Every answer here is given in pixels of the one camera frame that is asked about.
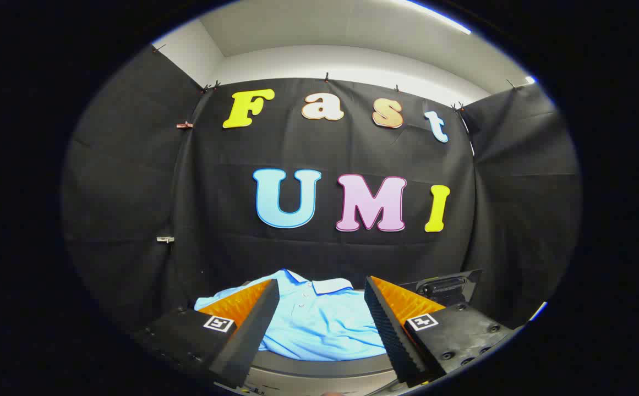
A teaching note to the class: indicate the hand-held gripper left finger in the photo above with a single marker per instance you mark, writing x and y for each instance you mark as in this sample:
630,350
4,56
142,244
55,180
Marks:
253,335

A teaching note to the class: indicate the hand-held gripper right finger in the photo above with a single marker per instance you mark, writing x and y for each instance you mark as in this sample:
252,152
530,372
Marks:
388,330

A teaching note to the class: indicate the light blue polo shirt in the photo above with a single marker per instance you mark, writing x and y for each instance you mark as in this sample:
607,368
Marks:
319,330

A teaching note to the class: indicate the black backdrop cloth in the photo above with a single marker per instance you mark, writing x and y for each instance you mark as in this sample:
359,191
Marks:
319,253

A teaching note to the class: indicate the silver clip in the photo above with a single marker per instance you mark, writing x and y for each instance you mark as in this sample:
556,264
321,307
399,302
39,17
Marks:
165,240

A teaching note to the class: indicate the copper clip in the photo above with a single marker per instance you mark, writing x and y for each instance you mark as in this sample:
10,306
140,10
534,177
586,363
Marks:
184,125

